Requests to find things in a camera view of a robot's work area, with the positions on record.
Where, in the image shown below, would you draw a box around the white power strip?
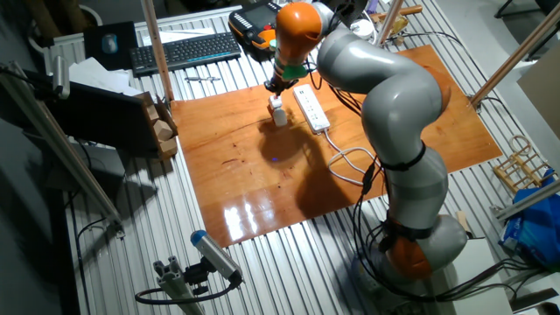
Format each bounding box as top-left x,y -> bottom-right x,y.
291,83 -> 332,135

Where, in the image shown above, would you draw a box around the white paper sheet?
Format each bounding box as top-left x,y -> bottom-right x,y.
142,28 -> 216,47

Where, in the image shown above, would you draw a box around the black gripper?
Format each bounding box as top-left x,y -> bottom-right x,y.
264,74 -> 291,98

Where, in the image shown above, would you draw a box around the grey computer mouse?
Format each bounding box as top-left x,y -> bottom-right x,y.
101,33 -> 119,54

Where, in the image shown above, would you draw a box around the silver camera with blue end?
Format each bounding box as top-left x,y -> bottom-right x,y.
190,229 -> 244,285

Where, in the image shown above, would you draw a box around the wooden dowel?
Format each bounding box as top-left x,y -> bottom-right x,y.
369,3 -> 424,23

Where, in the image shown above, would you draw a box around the white plug adapter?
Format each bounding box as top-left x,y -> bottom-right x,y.
267,94 -> 289,128

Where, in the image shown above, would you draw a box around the orange and black teach pendant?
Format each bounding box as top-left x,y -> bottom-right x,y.
227,0 -> 284,62

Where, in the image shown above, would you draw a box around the slanted frame post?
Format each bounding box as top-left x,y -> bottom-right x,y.
375,0 -> 406,47
140,0 -> 175,104
470,3 -> 560,109

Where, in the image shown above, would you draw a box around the dark open box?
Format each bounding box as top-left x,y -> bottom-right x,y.
24,69 -> 176,161

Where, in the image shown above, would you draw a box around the thin black wrist cables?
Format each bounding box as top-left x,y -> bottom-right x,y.
305,60 -> 364,116

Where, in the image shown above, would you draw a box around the brown wooden board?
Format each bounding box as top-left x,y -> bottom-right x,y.
169,43 -> 504,249

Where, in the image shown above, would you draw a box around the white base platform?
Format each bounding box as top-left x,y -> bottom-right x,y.
432,238 -> 514,315

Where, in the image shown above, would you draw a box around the long aluminium frame bar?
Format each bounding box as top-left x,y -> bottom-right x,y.
0,60 -> 126,240

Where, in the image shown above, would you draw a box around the wooden peg rack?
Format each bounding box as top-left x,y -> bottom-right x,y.
493,134 -> 559,194

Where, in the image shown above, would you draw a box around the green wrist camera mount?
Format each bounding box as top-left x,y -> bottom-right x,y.
282,64 -> 309,81

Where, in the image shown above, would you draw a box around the black camera clamp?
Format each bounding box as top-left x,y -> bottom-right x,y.
183,257 -> 212,297

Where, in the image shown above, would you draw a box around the small wooden piece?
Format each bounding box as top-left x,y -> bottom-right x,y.
455,211 -> 473,234

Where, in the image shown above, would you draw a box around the black mouse pad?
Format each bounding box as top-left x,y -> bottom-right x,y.
82,20 -> 140,71

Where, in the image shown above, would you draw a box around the black cable connector box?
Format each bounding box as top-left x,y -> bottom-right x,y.
360,164 -> 377,196

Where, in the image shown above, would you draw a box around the white round socket reel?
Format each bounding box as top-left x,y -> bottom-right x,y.
349,17 -> 377,43

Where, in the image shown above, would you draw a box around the blue plastic bag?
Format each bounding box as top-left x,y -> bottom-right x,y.
498,168 -> 560,270

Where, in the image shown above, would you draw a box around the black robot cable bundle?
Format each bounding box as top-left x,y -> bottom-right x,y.
349,143 -> 560,305

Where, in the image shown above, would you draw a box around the white paper stack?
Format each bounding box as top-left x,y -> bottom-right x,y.
68,56 -> 142,97

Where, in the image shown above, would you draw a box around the black camera cable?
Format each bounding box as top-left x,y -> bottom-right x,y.
134,279 -> 242,306

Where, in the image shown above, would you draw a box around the black keyboard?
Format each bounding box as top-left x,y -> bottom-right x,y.
129,31 -> 242,79

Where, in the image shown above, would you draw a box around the grey power strip cable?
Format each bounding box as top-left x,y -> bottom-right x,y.
321,129 -> 382,187

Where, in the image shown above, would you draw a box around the short aluminium profile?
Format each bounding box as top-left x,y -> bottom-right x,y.
152,256 -> 207,315

